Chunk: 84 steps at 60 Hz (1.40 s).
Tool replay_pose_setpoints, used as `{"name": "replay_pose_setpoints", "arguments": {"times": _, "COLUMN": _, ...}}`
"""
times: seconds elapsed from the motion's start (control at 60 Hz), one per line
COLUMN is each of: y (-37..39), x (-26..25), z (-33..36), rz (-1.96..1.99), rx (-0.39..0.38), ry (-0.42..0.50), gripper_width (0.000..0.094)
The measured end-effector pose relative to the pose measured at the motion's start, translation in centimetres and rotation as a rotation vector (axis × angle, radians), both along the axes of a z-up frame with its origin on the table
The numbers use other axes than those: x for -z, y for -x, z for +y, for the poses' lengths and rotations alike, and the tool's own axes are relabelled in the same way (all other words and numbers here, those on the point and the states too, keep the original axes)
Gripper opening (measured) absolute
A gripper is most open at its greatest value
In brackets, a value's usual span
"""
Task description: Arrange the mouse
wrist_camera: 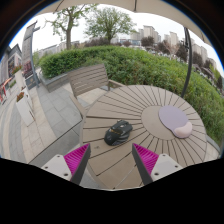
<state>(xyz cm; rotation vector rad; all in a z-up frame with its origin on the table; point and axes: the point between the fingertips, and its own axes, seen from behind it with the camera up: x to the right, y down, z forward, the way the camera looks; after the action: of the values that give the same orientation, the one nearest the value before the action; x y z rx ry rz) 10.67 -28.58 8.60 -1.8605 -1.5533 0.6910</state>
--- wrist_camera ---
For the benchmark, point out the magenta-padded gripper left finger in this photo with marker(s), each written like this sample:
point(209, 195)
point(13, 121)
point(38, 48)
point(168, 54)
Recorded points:
point(76, 159)

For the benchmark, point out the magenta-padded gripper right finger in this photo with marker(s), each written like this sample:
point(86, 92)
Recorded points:
point(146, 160)

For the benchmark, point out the black computer mouse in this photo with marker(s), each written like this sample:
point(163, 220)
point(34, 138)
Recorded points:
point(118, 133)

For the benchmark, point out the lilac mouse pad with wrist rest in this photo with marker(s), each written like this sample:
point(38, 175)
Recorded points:
point(171, 118)

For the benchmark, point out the white planter box with flowers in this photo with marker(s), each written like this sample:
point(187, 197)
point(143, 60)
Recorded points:
point(25, 111)

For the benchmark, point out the beige slatted outdoor chair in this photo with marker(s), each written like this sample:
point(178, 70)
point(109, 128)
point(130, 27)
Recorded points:
point(88, 78)

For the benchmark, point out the green hedge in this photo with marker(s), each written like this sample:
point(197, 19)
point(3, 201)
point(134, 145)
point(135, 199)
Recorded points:
point(140, 66)

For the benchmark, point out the dark curved umbrella pole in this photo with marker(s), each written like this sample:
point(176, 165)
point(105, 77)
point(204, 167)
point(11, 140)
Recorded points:
point(189, 60)

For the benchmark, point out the storefront building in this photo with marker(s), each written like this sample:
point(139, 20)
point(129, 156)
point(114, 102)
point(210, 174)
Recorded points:
point(11, 61)

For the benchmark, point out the tall grey sign pillar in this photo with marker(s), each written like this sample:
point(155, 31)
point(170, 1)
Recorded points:
point(28, 50)

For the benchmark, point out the tree with bare trunk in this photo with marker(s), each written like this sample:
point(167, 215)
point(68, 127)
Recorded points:
point(69, 36)

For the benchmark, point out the distant apartment buildings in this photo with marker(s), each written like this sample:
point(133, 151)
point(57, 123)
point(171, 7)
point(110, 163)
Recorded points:
point(173, 38)

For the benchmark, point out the round leafy tree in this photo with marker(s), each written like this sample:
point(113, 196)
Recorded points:
point(108, 21)

